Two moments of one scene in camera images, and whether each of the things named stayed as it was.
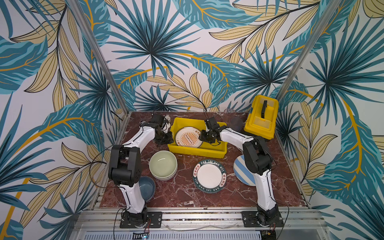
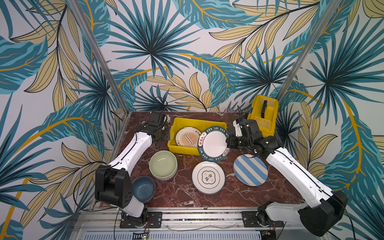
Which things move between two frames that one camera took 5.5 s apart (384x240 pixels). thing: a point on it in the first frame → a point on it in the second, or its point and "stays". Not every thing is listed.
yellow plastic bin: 205,149 stays
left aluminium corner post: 100,56 stays
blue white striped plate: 242,171 stays
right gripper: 208,136 → 235,141
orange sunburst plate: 188,137 stays
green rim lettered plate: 210,176 → 212,145
